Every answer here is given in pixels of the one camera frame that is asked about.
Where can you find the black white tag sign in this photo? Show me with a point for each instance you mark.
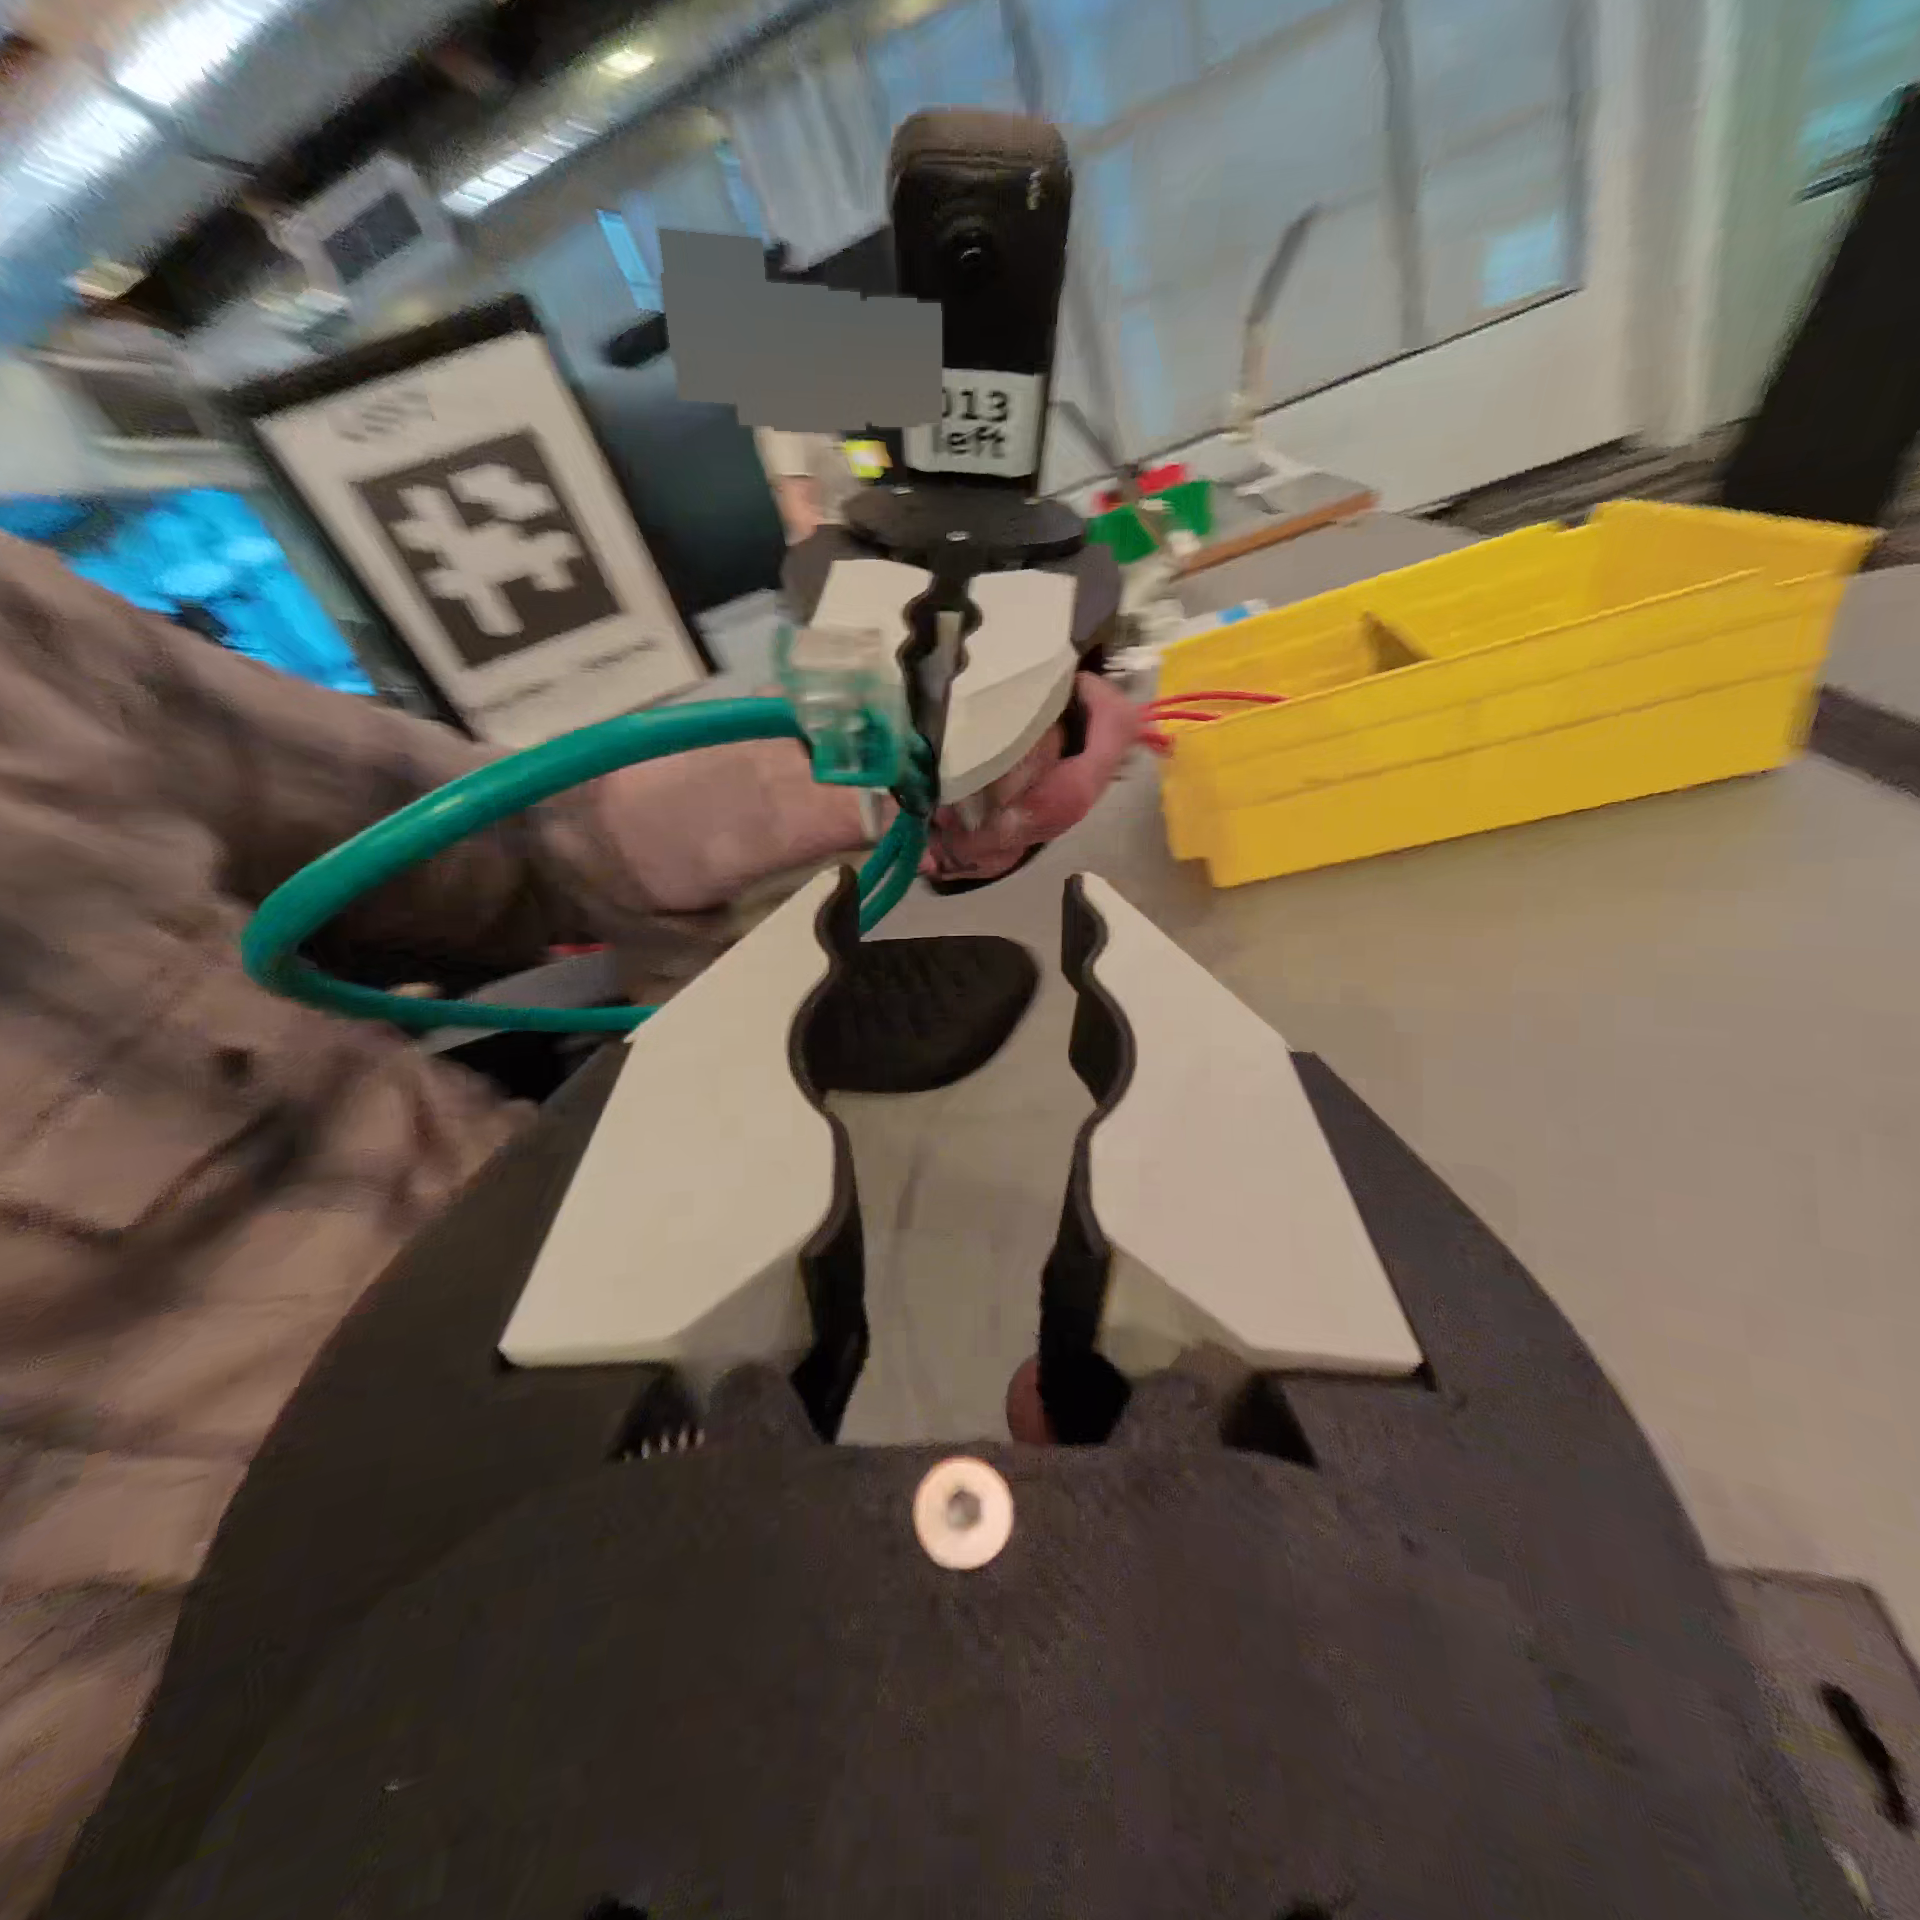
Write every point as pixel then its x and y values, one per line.
pixel 495 524

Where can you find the large black wall screen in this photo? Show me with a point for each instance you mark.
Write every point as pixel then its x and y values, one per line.
pixel 705 480

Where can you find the white ceiling vent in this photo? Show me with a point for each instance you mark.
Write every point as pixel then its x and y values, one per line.
pixel 368 225

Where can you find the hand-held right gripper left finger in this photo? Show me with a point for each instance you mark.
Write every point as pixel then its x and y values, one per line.
pixel 674 1201

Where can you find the small green bin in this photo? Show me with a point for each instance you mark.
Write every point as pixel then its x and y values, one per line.
pixel 1148 524

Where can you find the person's left hand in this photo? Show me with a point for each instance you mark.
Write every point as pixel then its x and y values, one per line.
pixel 1079 750

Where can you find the person's plaid shirt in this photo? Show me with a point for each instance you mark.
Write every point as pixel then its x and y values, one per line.
pixel 150 1125

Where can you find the black bin divider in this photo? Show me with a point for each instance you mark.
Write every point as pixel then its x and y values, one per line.
pixel 1395 638

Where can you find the black quilted wrist rest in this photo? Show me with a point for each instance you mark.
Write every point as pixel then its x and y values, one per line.
pixel 915 1020

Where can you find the yellow plastic bin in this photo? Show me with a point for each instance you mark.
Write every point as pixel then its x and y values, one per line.
pixel 1500 750

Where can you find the grey office desk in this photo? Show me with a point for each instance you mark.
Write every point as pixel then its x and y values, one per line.
pixel 1290 524

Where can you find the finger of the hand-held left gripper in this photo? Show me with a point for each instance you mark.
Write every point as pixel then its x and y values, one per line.
pixel 862 593
pixel 1014 660

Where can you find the person's left forearm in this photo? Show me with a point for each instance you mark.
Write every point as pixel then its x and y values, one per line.
pixel 674 840

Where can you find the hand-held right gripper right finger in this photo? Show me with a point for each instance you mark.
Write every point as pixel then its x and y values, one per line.
pixel 1244 1201

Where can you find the silver air duct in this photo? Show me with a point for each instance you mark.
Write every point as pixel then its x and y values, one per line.
pixel 150 89

